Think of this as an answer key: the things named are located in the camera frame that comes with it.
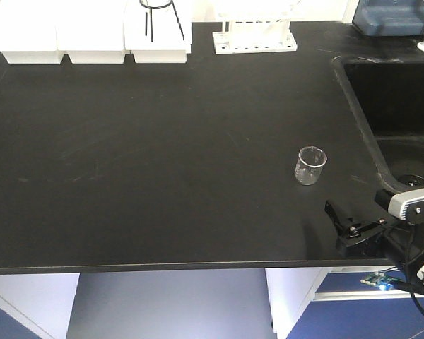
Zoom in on right white storage bin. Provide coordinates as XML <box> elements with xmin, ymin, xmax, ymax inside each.
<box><xmin>124</xmin><ymin>1</ymin><xmax>192</xmax><ymax>64</ymax></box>

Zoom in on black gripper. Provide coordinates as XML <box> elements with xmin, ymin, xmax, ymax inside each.
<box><xmin>324</xmin><ymin>200</ymin><xmax>395</xmax><ymax>258</ymax></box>

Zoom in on black cable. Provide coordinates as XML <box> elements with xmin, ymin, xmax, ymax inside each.
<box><xmin>391</xmin><ymin>278</ymin><xmax>424</xmax><ymax>328</ymax></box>

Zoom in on white storage bin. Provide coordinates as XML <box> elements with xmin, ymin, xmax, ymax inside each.
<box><xmin>56</xmin><ymin>1</ymin><xmax>127</xmax><ymax>64</ymax></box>
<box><xmin>124</xmin><ymin>1</ymin><xmax>192</xmax><ymax>64</ymax></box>
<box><xmin>0</xmin><ymin>1</ymin><xmax>64</xmax><ymax>64</ymax></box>

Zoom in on sink drain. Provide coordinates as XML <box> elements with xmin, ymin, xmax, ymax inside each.
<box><xmin>397</xmin><ymin>174</ymin><xmax>424</xmax><ymax>186</ymax></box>

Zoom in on blue cabinet of kneehole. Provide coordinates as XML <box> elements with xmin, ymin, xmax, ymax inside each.
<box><xmin>0</xmin><ymin>273</ymin><xmax>80</xmax><ymax>338</ymax></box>
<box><xmin>264</xmin><ymin>264</ymin><xmax>424</xmax><ymax>339</ymax></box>

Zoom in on blue cabinet left of kneehole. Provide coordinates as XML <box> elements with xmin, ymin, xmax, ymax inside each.
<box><xmin>0</xmin><ymin>273</ymin><xmax>80</xmax><ymax>338</ymax></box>

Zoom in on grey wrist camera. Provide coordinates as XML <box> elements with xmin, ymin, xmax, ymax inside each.
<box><xmin>375</xmin><ymin>188</ymin><xmax>424</xmax><ymax>225</ymax></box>

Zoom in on black wire tripod stand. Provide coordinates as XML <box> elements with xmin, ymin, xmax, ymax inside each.
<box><xmin>139</xmin><ymin>1</ymin><xmax>186</xmax><ymax>44</ymax></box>

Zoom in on small clear glass beaker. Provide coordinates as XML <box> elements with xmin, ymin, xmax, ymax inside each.
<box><xmin>294</xmin><ymin>145</ymin><xmax>328</xmax><ymax>186</ymax></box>

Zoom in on left white storage bin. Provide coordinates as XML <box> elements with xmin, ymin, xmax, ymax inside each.
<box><xmin>0</xmin><ymin>1</ymin><xmax>64</xmax><ymax>64</ymax></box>

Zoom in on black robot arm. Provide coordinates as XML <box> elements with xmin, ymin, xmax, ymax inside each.
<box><xmin>324</xmin><ymin>198</ymin><xmax>424</xmax><ymax>296</ymax></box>

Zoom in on middle white storage bin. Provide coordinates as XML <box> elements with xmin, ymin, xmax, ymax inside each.
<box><xmin>56</xmin><ymin>1</ymin><xmax>127</xmax><ymax>64</ymax></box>

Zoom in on blue plastic container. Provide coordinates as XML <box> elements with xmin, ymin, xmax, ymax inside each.
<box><xmin>352</xmin><ymin>0</ymin><xmax>424</xmax><ymax>37</ymax></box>

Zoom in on black lab sink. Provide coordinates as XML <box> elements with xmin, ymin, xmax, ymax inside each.
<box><xmin>332</xmin><ymin>56</ymin><xmax>424</xmax><ymax>191</ymax></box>

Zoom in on white test tube rack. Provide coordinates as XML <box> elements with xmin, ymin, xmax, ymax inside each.
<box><xmin>213</xmin><ymin>1</ymin><xmax>299</xmax><ymax>54</ymax></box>

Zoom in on green circuit board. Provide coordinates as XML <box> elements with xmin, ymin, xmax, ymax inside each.
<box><xmin>360</xmin><ymin>271</ymin><xmax>402</xmax><ymax>291</ymax></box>

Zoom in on blue cabinet right of kneehole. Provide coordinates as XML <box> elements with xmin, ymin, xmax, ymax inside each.
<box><xmin>264</xmin><ymin>264</ymin><xmax>424</xmax><ymax>339</ymax></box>

